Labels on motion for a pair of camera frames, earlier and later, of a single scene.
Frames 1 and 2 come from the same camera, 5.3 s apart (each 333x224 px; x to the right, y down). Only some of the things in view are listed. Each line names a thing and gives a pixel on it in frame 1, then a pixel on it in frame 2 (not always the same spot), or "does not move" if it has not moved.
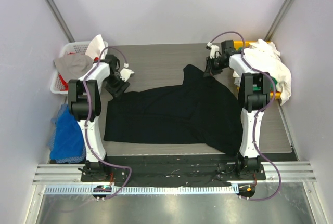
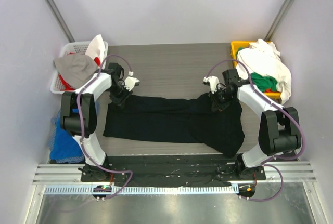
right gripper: [209, 66] → [218, 102]
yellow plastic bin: [239, 44] does not move
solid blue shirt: [69, 139] does not move
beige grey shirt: [72, 65] does not move
